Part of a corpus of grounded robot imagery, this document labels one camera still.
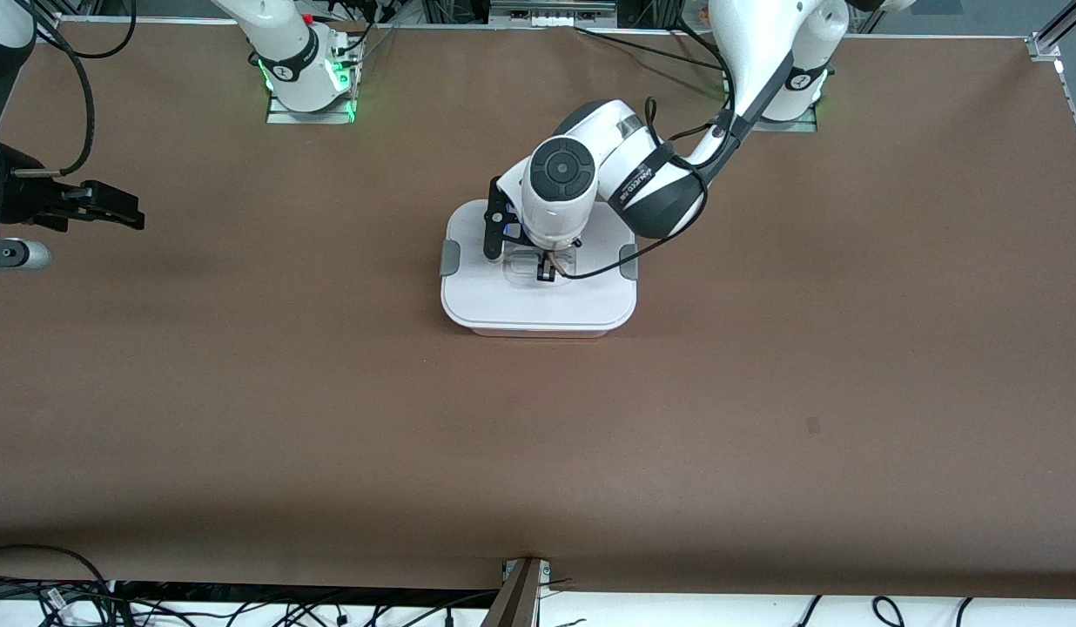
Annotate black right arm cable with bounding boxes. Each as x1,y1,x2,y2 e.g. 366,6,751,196
16,0,138,179

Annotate aluminium frame profile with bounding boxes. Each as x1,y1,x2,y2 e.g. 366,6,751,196
1028,0,1076,62

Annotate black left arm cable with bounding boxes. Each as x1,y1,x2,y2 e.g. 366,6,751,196
551,0,748,281

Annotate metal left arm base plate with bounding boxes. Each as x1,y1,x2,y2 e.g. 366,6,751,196
721,52,819,133

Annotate black looped floor cable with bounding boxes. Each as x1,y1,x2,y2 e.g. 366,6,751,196
0,545,112,602

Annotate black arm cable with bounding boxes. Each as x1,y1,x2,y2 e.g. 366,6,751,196
16,0,138,179
551,0,748,281

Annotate pale pink storage box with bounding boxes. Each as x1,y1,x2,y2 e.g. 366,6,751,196
464,322,613,339

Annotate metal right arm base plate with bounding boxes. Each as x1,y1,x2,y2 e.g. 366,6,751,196
266,87,358,125

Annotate small metal bracket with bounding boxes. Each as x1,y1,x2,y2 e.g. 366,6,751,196
501,557,552,595

